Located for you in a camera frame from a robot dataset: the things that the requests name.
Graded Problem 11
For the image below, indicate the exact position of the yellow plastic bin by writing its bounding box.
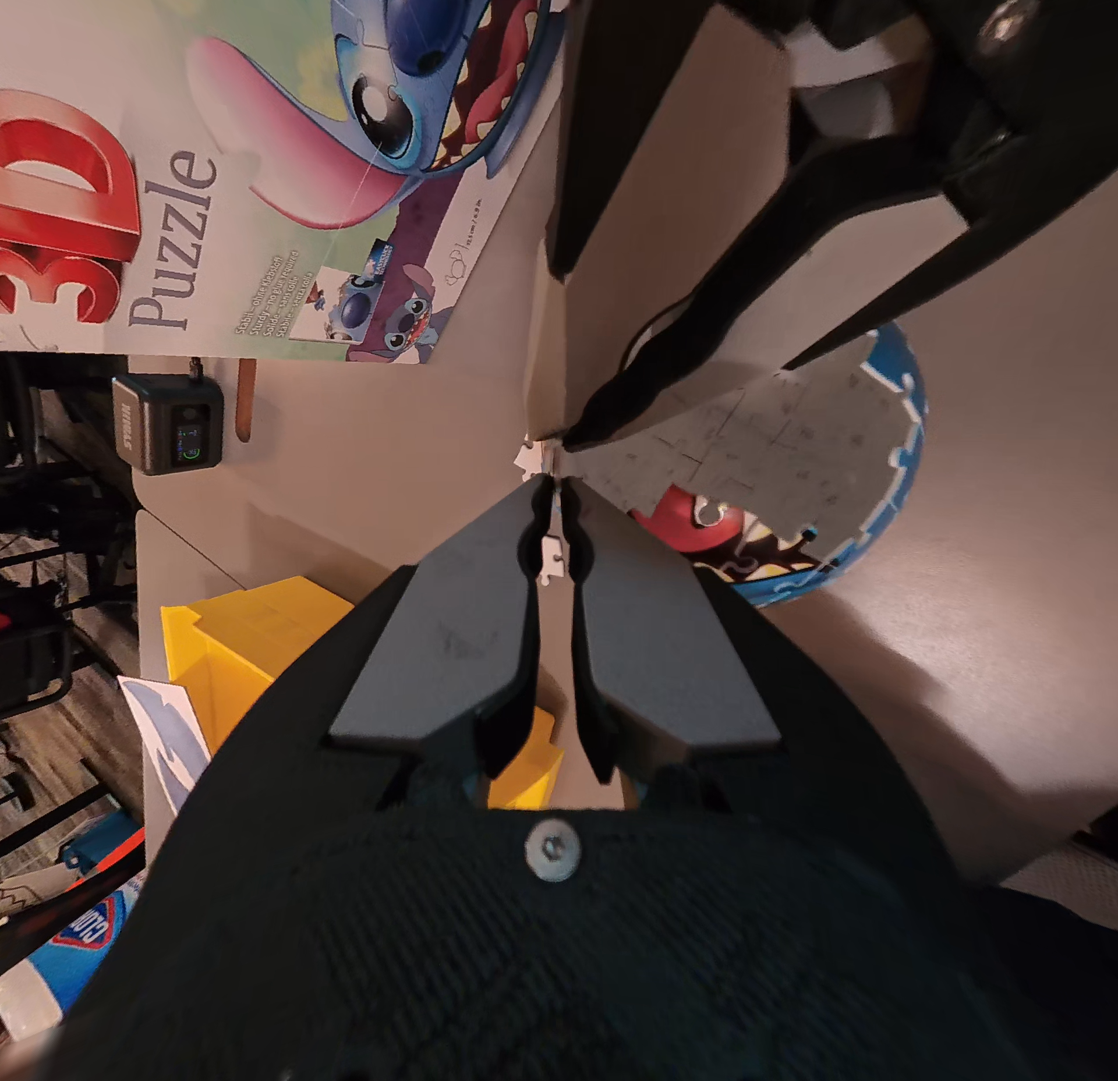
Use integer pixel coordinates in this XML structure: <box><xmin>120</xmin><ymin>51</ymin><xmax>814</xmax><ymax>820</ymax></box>
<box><xmin>160</xmin><ymin>575</ymin><xmax>566</xmax><ymax>813</ymax></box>

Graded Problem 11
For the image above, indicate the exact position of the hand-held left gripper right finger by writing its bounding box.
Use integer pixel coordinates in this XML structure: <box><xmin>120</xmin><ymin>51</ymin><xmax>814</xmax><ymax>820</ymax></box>
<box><xmin>557</xmin><ymin>476</ymin><xmax>783</xmax><ymax>785</ymax></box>

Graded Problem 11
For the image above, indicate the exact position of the printed puzzle box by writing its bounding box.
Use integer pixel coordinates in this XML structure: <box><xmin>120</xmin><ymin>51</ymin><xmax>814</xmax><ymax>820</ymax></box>
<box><xmin>0</xmin><ymin>0</ymin><xmax>571</xmax><ymax>366</ymax></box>

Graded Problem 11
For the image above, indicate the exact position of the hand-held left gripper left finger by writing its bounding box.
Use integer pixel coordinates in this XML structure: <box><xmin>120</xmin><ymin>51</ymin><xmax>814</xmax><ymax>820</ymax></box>
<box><xmin>329</xmin><ymin>474</ymin><xmax>557</xmax><ymax>781</ymax></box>

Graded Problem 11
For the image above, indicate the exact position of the grey power bank with display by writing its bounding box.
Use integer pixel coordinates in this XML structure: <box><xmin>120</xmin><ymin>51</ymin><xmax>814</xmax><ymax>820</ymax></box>
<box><xmin>111</xmin><ymin>374</ymin><xmax>227</xmax><ymax>478</ymax></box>

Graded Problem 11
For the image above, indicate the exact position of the blue puzzle ball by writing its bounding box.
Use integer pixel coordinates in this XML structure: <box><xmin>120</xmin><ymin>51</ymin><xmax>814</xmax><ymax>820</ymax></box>
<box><xmin>559</xmin><ymin>321</ymin><xmax>929</xmax><ymax>611</ymax></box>

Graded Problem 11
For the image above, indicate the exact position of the black office chair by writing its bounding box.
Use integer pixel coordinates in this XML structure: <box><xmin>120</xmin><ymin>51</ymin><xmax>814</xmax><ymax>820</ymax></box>
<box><xmin>0</xmin><ymin>352</ymin><xmax>143</xmax><ymax>720</ymax></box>

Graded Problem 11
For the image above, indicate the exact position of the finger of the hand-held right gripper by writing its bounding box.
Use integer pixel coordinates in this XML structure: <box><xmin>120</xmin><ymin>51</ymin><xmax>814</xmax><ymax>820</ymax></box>
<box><xmin>522</xmin><ymin>2</ymin><xmax>927</xmax><ymax>450</ymax></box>
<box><xmin>563</xmin><ymin>192</ymin><xmax>971</xmax><ymax>452</ymax></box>

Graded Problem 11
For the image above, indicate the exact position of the white sheet with blue shapes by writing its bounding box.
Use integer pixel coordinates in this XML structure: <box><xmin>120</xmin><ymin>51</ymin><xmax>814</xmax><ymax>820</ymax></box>
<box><xmin>117</xmin><ymin>675</ymin><xmax>213</xmax><ymax>818</ymax></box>

